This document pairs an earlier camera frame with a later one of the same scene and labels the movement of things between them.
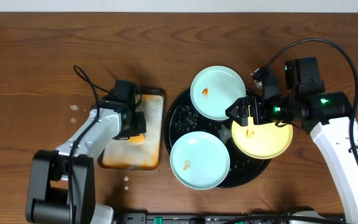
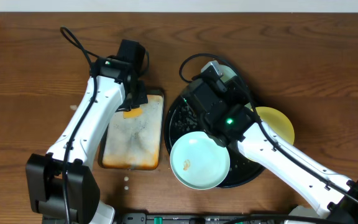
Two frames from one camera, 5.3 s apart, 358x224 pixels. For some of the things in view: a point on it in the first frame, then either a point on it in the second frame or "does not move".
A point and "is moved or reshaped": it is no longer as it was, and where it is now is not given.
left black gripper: x=137 y=125 → x=138 y=100
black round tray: x=182 y=119 does not move
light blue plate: x=200 y=160 does not move
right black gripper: x=258 y=107 → x=237 y=88
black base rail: x=233 y=218 does not move
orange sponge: x=137 y=139 is moved or reshaped
